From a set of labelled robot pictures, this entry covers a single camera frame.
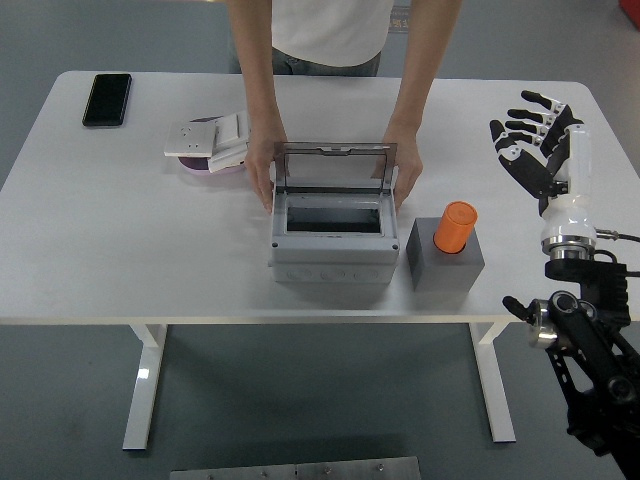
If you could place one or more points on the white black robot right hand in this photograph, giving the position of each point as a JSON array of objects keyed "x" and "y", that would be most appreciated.
[{"x": 575, "y": 210}]

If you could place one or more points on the person's left hand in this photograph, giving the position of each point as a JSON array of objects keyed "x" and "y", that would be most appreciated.
[{"x": 407, "y": 160}]

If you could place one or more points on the person's right hand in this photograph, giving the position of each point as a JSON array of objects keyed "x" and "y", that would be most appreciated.
[{"x": 260, "y": 160}]

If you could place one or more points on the smoky transparent box lid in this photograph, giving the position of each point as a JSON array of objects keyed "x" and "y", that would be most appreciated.
[{"x": 335, "y": 146}]

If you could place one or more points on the orange cylinder battery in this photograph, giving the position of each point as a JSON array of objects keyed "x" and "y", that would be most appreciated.
[{"x": 452, "y": 230}]

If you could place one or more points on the grey plastic junction box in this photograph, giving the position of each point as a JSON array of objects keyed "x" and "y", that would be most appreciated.
[{"x": 335, "y": 245}]

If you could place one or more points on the person's right forearm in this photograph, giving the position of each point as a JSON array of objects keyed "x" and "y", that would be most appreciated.
[{"x": 260, "y": 75}]

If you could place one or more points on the person's left forearm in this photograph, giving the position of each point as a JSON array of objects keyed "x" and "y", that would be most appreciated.
[{"x": 420, "y": 65}]

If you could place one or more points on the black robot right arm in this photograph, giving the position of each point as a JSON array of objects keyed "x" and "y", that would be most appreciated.
[{"x": 600, "y": 340}]

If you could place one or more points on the purple round dish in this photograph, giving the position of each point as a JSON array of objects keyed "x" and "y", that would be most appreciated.
[{"x": 192, "y": 164}]

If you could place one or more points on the grey holder block with hole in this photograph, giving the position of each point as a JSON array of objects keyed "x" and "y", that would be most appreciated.
[{"x": 440, "y": 272}]

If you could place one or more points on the dark floor sign yellow print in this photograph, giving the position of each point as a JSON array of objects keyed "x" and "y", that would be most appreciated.
[{"x": 398, "y": 22}]

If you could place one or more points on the person's torso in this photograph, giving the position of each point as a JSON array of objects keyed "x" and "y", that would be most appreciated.
[{"x": 325, "y": 30}]

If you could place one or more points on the black smartphone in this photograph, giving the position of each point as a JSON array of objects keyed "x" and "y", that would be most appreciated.
[{"x": 107, "y": 100}]

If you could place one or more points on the white table leg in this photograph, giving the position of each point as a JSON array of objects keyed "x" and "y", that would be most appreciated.
[
  {"x": 500, "y": 400},
  {"x": 142, "y": 390}
]

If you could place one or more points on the red object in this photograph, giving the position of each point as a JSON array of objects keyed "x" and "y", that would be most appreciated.
[{"x": 630, "y": 6}]

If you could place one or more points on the grey metal plate with screws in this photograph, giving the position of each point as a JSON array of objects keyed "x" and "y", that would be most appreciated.
[{"x": 300, "y": 470}]

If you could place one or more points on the white wall switch plate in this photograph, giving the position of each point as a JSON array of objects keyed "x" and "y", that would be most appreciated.
[
  {"x": 232, "y": 127},
  {"x": 227, "y": 159}
]

